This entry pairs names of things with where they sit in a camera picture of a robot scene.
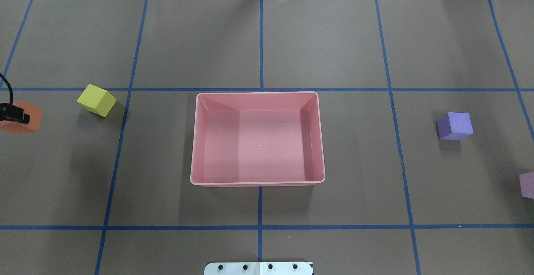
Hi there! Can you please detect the orange block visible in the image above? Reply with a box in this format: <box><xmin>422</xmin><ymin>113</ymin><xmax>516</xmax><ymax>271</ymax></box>
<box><xmin>0</xmin><ymin>101</ymin><xmax>43</xmax><ymax>136</ymax></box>

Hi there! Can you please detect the yellow block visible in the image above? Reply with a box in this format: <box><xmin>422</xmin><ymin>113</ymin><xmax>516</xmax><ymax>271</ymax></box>
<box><xmin>77</xmin><ymin>84</ymin><xmax>117</xmax><ymax>118</ymax></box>

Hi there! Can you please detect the purple block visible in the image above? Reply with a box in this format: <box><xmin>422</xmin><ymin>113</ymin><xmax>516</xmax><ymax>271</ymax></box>
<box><xmin>436</xmin><ymin>112</ymin><xmax>474</xmax><ymax>141</ymax></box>

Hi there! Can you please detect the pink block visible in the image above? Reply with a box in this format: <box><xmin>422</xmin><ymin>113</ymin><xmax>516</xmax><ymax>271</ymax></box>
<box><xmin>519</xmin><ymin>172</ymin><xmax>534</xmax><ymax>199</ymax></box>

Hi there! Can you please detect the pink plastic bin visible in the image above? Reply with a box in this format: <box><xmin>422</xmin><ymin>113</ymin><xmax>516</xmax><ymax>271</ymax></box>
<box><xmin>189</xmin><ymin>91</ymin><xmax>326</xmax><ymax>187</ymax></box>

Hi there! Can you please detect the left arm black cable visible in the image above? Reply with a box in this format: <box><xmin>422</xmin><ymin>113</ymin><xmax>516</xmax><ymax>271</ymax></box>
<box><xmin>0</xmin><ymin>73</ymin><xmax>15</xmax><ymax>106</ymax></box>

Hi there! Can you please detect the white camera stand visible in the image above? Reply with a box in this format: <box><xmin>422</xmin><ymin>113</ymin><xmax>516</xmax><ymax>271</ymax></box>
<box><xmin>204</xmin><ymin>261</ymin><xmax>315</xmax><ymax>275</ymax></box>

